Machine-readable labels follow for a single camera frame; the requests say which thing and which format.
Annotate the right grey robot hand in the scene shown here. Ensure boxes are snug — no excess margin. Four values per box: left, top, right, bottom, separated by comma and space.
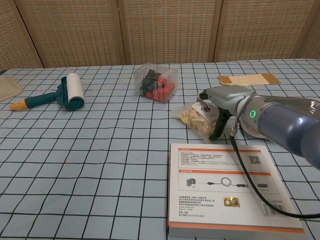
196, 85, 257, 142

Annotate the bag of cookies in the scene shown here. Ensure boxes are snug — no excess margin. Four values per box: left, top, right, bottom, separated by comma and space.
174, 99, 220, 143

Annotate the tan envelope with tag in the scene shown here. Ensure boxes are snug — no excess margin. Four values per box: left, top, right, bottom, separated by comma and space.
217, 74, 281, 87

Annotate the clear bag of red black items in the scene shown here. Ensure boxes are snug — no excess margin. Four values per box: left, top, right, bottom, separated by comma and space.
133, 62, 178, 103

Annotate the white orange product box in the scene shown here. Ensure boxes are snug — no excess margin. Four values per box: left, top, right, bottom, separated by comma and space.
167, 143, 307, 238

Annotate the woven rattan folding screen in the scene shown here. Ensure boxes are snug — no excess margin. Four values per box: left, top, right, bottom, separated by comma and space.
0, 0, 320, 72

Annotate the blue checkered tablecloth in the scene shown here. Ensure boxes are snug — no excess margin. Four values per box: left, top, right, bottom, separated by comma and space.
0, 57, 320, 240

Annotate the teal lint roller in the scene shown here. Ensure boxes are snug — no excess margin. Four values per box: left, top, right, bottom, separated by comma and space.
9, 72, 85, 112

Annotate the beige plastic lid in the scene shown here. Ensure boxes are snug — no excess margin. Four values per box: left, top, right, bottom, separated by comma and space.
0, 76, 23, 101

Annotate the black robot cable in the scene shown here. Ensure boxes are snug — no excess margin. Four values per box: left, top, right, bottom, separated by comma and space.
229, 102, 320, 218

